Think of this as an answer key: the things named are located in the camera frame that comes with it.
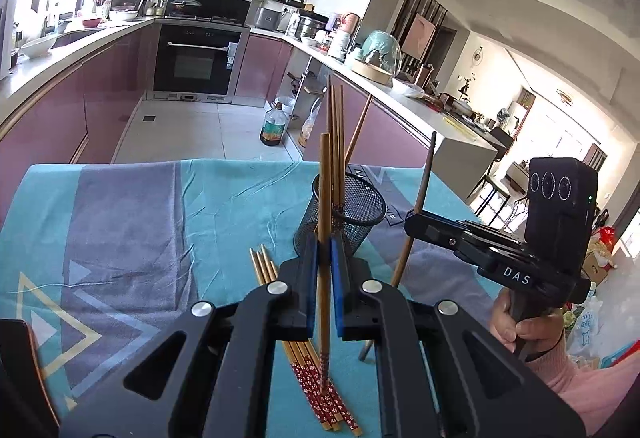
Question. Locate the cooking oil bottle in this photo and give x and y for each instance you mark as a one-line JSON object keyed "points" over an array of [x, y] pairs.
{"points": [[274, 128]]}

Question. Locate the blue patterned tablecloth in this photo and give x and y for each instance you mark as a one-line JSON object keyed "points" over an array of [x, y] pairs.
{"points": [[150, 228]]}

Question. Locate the white basin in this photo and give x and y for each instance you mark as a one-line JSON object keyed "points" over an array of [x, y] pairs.
{"points": [[123, 15]]}

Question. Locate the steel pot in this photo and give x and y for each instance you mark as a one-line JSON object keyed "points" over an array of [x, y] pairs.
{"points": [[311, 27]]}

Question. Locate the bundle of wooden chopsticks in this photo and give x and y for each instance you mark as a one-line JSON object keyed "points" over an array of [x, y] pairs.
{"points": [[341, 143]]}

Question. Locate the dark slatted partition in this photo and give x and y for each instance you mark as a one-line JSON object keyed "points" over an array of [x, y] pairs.
{"points": [[440, 13]]}

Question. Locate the white bowl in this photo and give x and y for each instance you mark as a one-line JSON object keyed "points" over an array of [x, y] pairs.
{"points": [[37, 47], [408, 88]]}

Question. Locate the black mesh utensil holder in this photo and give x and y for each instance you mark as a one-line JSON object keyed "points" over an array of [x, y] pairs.
{"points": [[360, 213]]}

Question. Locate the pile of wooden chopsticks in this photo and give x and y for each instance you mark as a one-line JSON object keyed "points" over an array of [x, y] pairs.
{"points": [[262, 265]]}

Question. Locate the person's right forearm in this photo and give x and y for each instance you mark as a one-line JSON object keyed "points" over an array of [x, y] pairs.
{"points": [[590, 388]]}

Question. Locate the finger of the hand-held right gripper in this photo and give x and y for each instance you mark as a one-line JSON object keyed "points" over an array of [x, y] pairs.
{"points": [[435, 233], [490, 232]]}

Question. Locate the pot with glass lid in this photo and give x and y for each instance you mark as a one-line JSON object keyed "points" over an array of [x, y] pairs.
{"points": [[185, 4]]}

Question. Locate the white jar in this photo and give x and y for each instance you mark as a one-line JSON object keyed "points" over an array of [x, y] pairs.
{"points": [[338, 44]]}

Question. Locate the framed wall picture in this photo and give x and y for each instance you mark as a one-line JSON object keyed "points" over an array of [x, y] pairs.
{"points": [[418, 38]]}

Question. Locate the person's right hand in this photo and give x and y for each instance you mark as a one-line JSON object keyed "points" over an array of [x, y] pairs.
{"points": [[542, 333]]}

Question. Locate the black built-in oven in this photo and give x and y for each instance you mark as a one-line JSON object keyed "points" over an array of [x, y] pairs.
{"points": [[195, 63]]}

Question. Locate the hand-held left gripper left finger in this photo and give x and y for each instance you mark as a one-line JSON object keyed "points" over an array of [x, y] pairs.
{"points": [[311, 278]]}

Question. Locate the smartphone with orange case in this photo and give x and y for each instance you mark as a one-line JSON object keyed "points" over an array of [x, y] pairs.
{"points": [[20, 368]]}

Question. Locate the round bamboo steamer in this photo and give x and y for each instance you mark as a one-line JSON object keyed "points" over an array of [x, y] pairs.
{"points": [[372, 73]]}

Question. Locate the white toaster oven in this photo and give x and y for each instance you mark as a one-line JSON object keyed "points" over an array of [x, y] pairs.
{"points": [[6, 38]]}

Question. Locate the cardboard box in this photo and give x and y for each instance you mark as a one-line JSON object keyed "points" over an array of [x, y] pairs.
{"points": [[600, 265]]}

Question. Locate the dark dining chair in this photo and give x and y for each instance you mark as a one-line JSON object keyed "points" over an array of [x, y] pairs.
{"points": [[502, 141]]}

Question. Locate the pink bowl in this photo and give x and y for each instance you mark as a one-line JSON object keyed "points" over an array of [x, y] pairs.
{"points": [[92, 22]]}

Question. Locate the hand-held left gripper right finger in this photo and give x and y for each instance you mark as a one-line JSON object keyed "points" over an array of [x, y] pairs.
{"points": [[340, 288]]}

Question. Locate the white plastic bag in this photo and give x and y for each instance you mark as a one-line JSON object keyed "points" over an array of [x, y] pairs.
{"points": [[590, 330]]}

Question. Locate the pink kitchen base cabinets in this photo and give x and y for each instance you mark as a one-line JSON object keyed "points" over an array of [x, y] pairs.
{"points": [[395, 128], [75, 108]]}

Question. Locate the red-tipped wooden chopstick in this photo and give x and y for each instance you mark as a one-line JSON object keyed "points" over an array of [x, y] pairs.
{"points": [[424, 183], [325, 178]]}

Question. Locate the wall clock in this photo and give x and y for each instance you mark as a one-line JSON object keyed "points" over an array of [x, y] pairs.
{"points": [[477, 57]]}

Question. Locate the teal plastic cover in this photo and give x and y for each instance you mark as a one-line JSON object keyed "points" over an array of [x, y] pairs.
{"points": [[377, 46]]}

